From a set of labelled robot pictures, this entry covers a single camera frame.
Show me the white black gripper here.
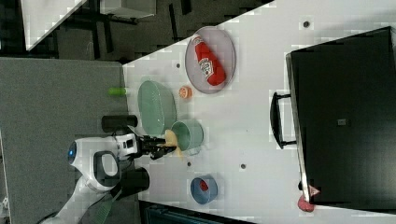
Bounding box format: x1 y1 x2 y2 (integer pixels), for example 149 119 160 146
115 133 176 161

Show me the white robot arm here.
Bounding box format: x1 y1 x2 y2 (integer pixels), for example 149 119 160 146
37 133 177 224

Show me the green mug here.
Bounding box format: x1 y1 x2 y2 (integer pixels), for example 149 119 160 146
171 119 204 156

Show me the green perforated colander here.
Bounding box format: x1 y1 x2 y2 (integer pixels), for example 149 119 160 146
137 80 177 135

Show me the black round table clamp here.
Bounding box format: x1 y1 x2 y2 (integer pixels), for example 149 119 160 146
120 167 150 197

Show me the orange slice toy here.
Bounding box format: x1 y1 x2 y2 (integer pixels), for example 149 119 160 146
178 86 192 99

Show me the red strawberry toy in bowl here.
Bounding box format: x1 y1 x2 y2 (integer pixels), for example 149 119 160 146
200 180 208 191

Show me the green cylinder bottle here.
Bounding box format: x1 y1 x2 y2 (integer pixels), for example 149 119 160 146
107 88 127 96

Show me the blue bowl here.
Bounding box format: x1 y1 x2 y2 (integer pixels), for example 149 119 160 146
191 175 219 204

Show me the red plush ketchup bottle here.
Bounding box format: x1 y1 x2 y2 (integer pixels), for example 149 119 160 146
192 35 226 86

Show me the grey round plate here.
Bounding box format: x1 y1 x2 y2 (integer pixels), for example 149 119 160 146
185 26 236 94

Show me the red plush strawberry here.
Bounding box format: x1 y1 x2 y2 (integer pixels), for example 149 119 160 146
297 195 315 213

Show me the black cylinder table post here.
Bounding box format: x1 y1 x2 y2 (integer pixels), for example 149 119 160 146
101 115 138 133

